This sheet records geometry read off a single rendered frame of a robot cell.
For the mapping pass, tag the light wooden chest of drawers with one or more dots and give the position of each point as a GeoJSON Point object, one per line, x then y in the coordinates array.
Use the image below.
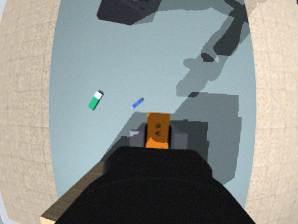
{"type": "Point", "coordinates": [47, 220]}

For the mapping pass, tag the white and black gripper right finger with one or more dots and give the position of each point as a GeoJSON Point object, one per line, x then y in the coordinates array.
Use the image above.
{"type": "Point", "coordinates": [177, 139]}

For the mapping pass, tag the orange rectangular block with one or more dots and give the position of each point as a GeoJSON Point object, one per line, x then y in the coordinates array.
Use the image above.
{"type": "Point", "coordinates": [157, 131]}

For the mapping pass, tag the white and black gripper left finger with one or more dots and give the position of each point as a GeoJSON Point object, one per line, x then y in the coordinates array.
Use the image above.
{"type": "Point", "coordinates": [139, 136]}

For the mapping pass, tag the wooden drawer front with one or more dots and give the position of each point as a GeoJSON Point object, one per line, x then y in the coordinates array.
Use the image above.
{"type": "Point", "coordinates": [85, 182]}
{"type": "Point", "coordinates": [98, 169]}
{"type": "Point", "coordinates": [61, 207]}

